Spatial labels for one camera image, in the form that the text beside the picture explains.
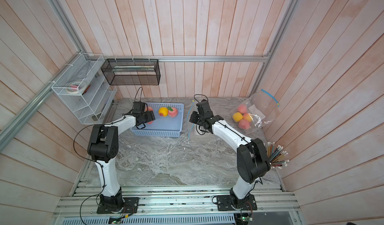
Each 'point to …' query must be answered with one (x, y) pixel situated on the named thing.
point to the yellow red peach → (237, 117)
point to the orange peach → (246, 116)
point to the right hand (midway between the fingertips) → (191, 115)
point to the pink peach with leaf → (150, 122)
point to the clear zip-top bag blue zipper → (257, 110)
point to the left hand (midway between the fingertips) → (149, 118)
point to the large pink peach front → (242, 108)
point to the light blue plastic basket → (169, 118)
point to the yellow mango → (163, 111)
